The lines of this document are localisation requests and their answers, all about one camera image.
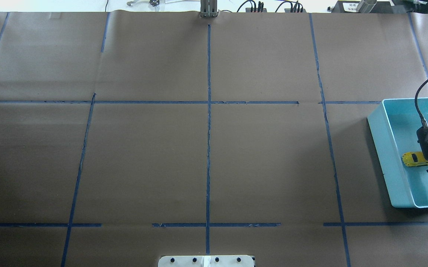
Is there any yellow beetle toy car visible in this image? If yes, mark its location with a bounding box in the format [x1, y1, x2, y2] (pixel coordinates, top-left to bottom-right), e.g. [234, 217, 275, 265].
[401, 151, 428, 167]

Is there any turquoise plastic bin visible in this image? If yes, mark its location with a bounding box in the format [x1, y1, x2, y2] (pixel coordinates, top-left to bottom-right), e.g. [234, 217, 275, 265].
[367, 98, 428, 208]

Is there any aluminium frame post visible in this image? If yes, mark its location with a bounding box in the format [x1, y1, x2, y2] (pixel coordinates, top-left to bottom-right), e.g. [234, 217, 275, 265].
[200, 0, 219, 17]

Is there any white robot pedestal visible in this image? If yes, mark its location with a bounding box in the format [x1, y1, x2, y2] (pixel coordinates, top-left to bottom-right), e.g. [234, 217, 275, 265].
[158, 255, 256, 267]

